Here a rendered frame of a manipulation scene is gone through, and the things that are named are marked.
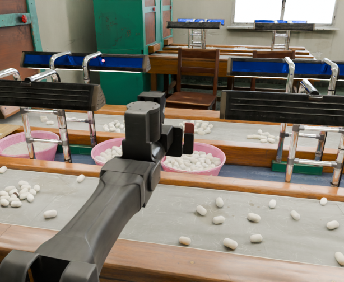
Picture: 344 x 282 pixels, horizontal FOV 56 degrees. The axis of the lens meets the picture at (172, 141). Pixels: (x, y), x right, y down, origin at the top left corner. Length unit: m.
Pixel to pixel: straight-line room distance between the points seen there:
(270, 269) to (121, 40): 3.21
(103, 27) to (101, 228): 3.49
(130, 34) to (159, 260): 3.09
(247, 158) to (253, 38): 4.53
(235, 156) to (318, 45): 4.65
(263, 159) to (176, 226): 0.61
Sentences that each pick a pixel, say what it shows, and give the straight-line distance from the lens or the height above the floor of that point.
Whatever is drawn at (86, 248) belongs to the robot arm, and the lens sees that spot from 0.36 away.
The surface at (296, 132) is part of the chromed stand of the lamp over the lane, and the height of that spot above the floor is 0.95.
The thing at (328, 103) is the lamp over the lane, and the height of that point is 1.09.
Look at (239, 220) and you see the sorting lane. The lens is 1.01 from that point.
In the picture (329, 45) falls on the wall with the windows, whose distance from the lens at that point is 5.98.
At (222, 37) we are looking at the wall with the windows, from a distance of 5.87.
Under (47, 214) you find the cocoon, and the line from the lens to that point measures 1.05.
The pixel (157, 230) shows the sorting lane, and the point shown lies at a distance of 0.95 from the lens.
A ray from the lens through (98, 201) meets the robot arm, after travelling 0.42.
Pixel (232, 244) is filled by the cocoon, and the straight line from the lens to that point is 0.89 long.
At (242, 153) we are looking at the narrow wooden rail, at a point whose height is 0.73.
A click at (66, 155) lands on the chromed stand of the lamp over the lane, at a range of 1.31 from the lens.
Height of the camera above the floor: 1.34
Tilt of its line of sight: 23 degrees down
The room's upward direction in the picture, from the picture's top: straight up
